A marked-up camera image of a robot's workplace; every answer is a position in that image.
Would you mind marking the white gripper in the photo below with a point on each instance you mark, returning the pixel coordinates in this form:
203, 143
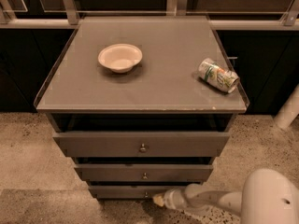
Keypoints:
173, 199

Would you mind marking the grey bottom drawer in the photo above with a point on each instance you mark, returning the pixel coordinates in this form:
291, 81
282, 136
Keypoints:
128, 192

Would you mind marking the grey drawer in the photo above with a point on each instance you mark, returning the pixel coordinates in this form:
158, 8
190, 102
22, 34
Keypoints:
128, 192
144, 172
141, 144

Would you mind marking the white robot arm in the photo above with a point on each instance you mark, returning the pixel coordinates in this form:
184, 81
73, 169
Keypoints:
267, 197

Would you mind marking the grey middle drawer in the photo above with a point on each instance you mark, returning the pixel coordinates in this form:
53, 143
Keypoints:
144, 172

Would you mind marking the grey drawer cabinet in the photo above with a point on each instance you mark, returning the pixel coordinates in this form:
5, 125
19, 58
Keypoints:
163, 93

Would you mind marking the grey top drawer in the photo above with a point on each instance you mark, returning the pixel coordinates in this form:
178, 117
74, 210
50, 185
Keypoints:
141, 144

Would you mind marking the green white soda can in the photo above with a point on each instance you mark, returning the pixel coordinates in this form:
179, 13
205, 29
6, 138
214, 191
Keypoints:
222, 79

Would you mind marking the white paper bowl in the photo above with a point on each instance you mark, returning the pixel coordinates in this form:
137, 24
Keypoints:
120, 58

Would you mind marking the metal glass railing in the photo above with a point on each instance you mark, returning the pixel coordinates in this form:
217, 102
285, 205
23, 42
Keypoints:
222, 14

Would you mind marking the white cylindrical post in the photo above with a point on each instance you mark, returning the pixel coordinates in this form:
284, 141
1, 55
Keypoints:
289, 111

